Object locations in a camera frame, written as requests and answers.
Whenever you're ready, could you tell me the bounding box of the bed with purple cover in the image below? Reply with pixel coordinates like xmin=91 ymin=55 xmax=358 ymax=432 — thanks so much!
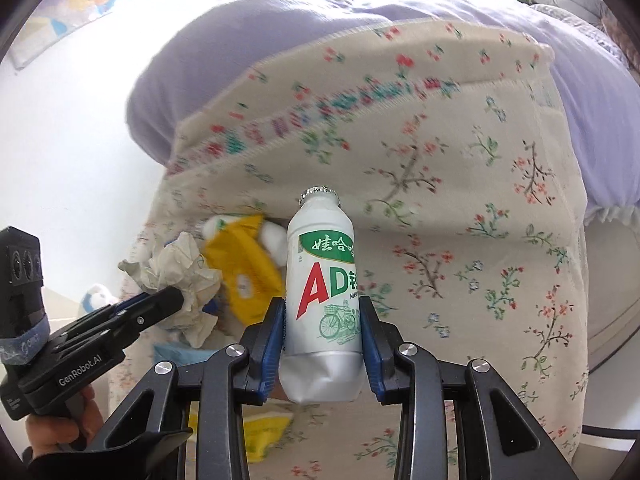
xmin=125 ymin=0 xmax=640 ymax=231

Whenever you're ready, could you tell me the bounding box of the beige paper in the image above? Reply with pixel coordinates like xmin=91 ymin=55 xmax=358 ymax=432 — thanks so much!
xmin=118 ymin=231 xmax=223 ymax=348

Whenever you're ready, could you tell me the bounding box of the white crumpled tissue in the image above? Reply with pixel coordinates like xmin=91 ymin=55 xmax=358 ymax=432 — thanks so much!
xmin=261 ymin=221 xmax=290 ymax=267

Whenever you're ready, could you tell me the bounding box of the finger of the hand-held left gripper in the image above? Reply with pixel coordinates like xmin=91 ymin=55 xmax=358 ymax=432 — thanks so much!
xmin=107 ymin=286 xmax=186 ymax=348
xmin=60 ymin=294 xmax=156 ymax=341

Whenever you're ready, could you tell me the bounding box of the white plastic drink bottle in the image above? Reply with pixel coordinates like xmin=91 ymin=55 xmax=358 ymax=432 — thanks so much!
xmin=278 ymin=186 xmax=366 ymax=403

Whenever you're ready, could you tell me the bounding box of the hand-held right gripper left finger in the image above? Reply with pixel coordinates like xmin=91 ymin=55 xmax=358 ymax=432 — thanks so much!
xmin=82 ymin=297 xmax=286 ymax=480

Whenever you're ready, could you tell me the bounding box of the person's left forearm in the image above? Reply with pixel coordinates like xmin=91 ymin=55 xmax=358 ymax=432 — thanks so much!
xmin=22 ymin=447 xmax=93 ymax=480

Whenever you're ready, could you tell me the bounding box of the floral blanket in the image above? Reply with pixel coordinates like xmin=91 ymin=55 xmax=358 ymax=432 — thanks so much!
xmin=120 ymin=20 xmax=591 ymax=480

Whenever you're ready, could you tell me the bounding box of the colourful wall poster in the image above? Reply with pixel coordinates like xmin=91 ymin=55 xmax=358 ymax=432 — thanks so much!
xmin=10 ymin=0 xmax=151 ymax=71

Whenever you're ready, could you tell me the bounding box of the white green wrapper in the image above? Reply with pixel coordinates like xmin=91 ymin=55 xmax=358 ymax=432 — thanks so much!
xmin=197 ymin=215 xmax=236 ymax=241

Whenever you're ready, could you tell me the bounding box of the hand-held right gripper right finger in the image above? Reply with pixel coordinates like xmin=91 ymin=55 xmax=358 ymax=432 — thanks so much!
xmin=359 ymin=296 xmax=578 ymax=480

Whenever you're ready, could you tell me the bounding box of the yellow snack packet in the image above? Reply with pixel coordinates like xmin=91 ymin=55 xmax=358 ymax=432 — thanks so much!
xmin=206 ymin=214 xmax=283 ymax=325

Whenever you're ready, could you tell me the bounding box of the white bed frame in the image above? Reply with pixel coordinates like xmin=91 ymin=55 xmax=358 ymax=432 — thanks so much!
xmin=582 ymin=217 xmax=640 ymax=376

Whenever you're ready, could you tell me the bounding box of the person's left hand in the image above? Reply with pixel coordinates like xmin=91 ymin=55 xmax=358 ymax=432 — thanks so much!
xmin=24 ymin=385 xmax=103 ymax=456

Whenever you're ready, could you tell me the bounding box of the light blue flat packet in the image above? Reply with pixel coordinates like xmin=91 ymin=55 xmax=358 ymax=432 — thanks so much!
xmin=152 ymin=342 xmax=216 ymax=363

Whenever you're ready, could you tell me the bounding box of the yellow white wrapper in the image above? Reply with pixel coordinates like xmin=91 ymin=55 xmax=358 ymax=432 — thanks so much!
xmin=242 ymin=407 xmax=293 ymax=463

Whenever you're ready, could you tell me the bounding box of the black cable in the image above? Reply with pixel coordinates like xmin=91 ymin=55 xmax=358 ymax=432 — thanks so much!
xmin=582 ymin=425 xmax=638 ymax=441

